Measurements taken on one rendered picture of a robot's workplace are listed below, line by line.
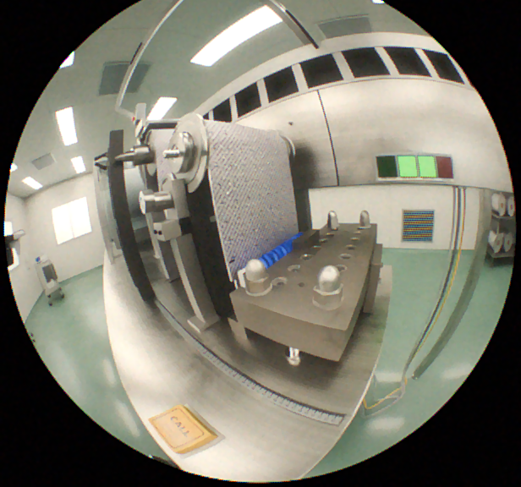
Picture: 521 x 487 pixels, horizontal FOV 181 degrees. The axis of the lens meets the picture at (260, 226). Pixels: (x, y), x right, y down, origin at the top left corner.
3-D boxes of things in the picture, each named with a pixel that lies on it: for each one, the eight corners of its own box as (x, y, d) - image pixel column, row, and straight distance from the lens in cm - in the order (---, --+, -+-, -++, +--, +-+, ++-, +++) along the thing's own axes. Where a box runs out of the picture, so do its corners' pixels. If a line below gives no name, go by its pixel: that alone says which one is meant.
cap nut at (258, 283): (240, 292, 25) (233, 262, 23) (257, 280, 27) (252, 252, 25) (260, 299, 23) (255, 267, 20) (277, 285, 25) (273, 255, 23)
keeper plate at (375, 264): (362, 312, 38) (370, 263, 32) (370, 286, 46) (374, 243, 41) (374, 314, 38) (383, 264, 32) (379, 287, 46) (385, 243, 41)
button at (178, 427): (155, 423, 32) (145, 418, 30) (187, 407, 31) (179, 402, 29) (183, 455, 30) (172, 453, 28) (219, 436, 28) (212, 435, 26)
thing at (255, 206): (230, 281, 31) (207, 168, 28) (297, 238, 47) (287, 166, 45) (232, 281, 30) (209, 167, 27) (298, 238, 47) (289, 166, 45)
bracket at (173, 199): (187, 324, 44) (145, 188, 35) (208, 311, 45) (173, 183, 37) (199, 334, 40) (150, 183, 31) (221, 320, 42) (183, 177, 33)
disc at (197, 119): (174, 197, 39) (167, 132, 42) (176, 197, 39) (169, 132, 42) (213, 185, 26) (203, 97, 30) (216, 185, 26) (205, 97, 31)
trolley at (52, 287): (48, 298, 563) (34, 259, 551) (61, 290, 560) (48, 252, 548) (50, 308, 475) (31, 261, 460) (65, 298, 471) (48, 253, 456)
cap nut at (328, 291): (307, 306, 21) (305, 272, 18) (320, 289, 23) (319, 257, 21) (337, 313, 20) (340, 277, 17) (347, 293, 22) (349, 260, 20)
